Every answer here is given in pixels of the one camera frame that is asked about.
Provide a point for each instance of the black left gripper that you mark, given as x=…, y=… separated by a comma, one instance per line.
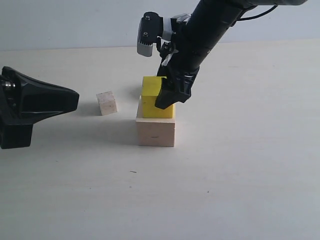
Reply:
x=24, y=96

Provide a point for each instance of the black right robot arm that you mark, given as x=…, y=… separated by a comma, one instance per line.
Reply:
x=245, y=6

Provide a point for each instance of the small wooden cube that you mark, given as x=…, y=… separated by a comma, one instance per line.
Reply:
x=107, y=103

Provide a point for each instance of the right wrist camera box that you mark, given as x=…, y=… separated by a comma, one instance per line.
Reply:
x=152, y=29

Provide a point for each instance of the large light wooden cube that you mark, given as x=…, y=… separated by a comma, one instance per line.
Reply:
x=155, y=132

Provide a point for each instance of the yellow painted wooden cube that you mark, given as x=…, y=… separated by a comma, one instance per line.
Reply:
x=151, y=86

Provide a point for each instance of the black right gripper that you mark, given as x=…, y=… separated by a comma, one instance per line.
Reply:
x=193, y=41

